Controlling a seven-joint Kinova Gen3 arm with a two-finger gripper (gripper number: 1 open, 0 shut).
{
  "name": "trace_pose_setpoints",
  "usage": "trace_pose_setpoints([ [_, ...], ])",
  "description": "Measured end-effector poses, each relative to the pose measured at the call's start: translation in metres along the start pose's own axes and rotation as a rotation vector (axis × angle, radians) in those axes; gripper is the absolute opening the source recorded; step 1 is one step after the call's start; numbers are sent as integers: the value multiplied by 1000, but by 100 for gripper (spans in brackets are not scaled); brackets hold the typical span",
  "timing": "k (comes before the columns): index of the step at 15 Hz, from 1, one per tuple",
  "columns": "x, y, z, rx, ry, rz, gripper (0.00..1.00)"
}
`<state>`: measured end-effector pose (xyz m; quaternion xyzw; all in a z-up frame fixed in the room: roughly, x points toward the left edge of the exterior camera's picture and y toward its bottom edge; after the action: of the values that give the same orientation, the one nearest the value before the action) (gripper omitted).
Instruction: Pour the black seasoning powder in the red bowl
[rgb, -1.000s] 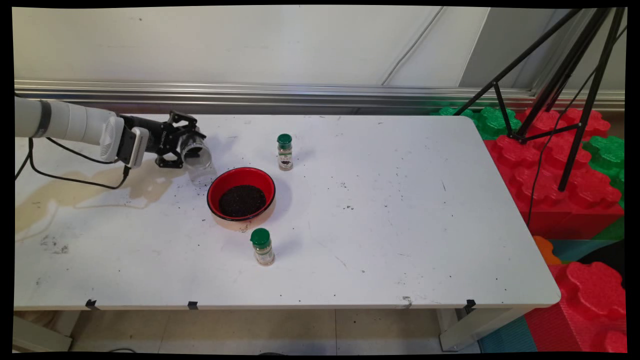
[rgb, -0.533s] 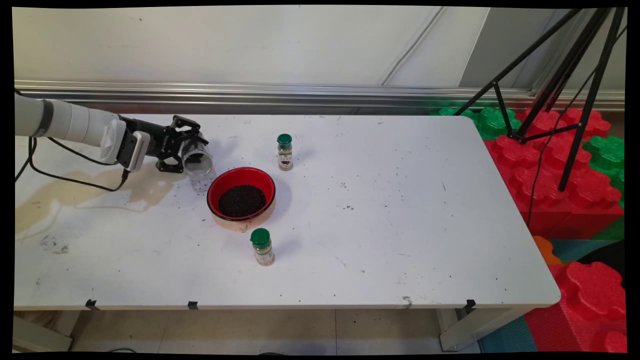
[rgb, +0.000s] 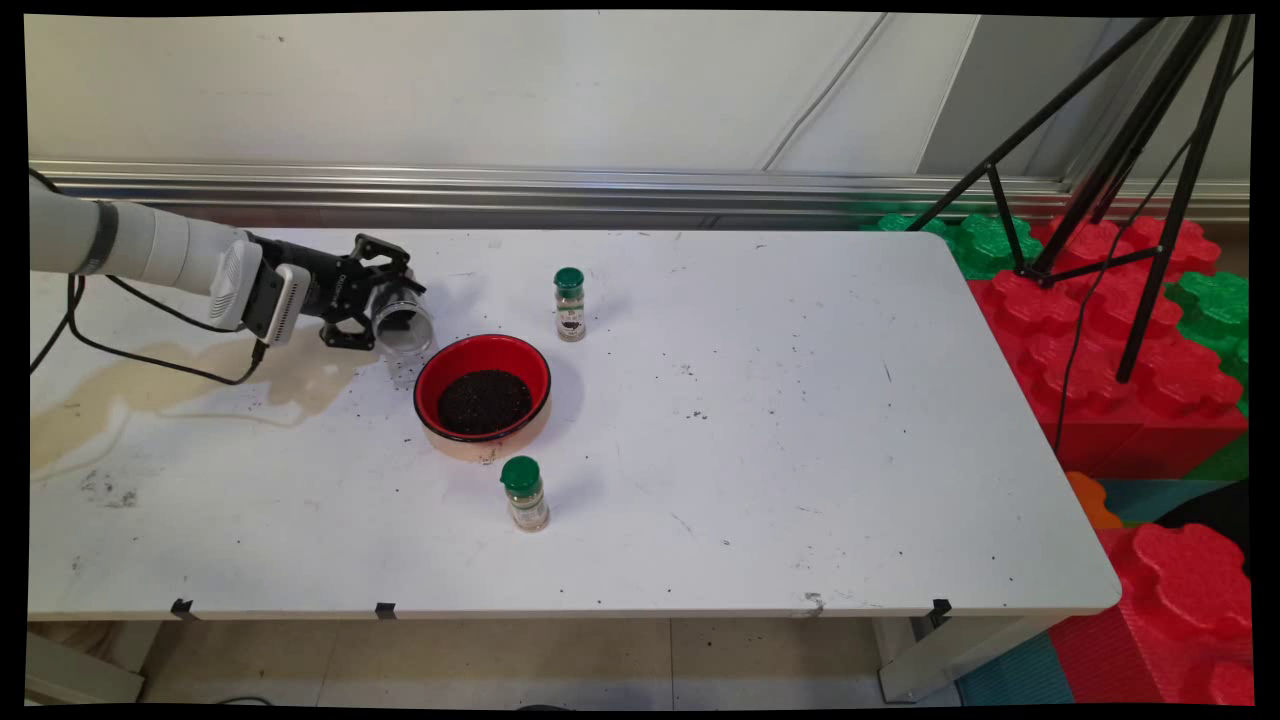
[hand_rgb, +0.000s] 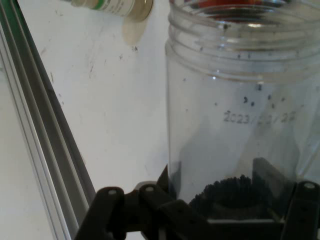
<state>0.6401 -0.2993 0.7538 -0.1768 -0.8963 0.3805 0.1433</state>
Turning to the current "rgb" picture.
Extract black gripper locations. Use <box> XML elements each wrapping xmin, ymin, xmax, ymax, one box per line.
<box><xmin>250</xmin><ymin>233</ymin><xmax>429</xmax><ymax>353</ymax></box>

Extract clear plastic jar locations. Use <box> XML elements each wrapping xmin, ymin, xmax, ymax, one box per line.
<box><xmin>368</xmin><ymin>280</ymin><xmax>439</xmax><ymax>363</ymax></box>

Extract red bowl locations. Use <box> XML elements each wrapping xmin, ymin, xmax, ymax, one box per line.
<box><xmin>413</xmin><ymin>334</ymin><xmax>553</xmax><ymax>461</ymax></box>

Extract black seed heap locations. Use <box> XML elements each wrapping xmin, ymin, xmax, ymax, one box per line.
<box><xmin>437</xmin><ymin>370</ymin><xmax>534</xmax><ymax>436</ymax></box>

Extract green-capped spice bottle dark contents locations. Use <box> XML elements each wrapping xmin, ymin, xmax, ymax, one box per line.
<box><xmin>554</xmin><ymin>267</ymin><xmax>589</xmax><ymax>344</ymax></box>

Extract green-capped spice bottle pale contents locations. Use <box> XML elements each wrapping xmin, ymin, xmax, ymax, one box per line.
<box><xmin>500</xmin><ymin>456</ymin><xmax>552</xmax><ymax>533</ymax></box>

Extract white table leg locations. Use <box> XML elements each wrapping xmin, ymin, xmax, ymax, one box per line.
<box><xmin>878</xmin><ymin>612</ymin><xmax>1056</xmax><ymax>703</ymax></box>
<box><xmin>25</xmin><ymin>630</ymin><xmax>148</xmax><ymax>706</ymax></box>

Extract green foam block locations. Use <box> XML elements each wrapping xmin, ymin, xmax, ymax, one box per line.
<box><xmin>860</xmin><ymin>212</ymin><xmax>1046</xmax><ymax>281</ymax></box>
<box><xmin>1165</xmin><ymin>270</ymin><xmax>1251</xmax><ymax>419</ymax></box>

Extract large red foam block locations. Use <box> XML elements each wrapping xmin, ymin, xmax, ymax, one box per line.
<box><xmin>965</xmin><ymin>215</ymin><xmax>1249</xmax><ymax>481</ymax></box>

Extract orange foam piece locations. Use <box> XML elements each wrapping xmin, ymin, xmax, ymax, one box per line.
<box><xmin>1064</xmin><ymin>472</ymin><xmax>1126</xmax><ymax>531</ymax></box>

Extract teal floor mat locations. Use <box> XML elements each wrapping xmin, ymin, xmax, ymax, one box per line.
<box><xmin>955</xmin><ymin>630</ymin><xmax>1079</xmax><ymax>707</ymax></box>

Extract black tripod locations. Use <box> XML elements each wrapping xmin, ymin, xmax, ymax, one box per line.
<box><xmin>905</xmin><ymin>14</ymin><xmax>1256</xmax><ymax>386</ymax></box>

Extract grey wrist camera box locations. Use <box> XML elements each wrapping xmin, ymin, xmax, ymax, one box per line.
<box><xmin>245</xmin><ymin>262</ymin><xmax>313</xmax><ymax>349</ymax></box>

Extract aluminium wall rail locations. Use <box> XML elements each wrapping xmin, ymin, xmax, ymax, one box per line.
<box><xmin>28</xmin><ymin>158</ymin><xmax>1251</xmax><ymax>229</ymax></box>

